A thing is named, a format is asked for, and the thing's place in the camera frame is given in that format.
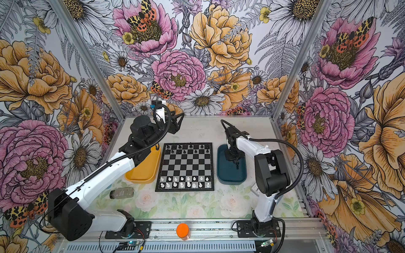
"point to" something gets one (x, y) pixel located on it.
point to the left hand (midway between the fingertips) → (180, 117)
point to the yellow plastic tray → (147, 171)
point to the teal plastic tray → (227, 172)
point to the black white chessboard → (186, 166)
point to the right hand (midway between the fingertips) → (233, 162)
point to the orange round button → (182, 230)
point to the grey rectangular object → (121, 193)
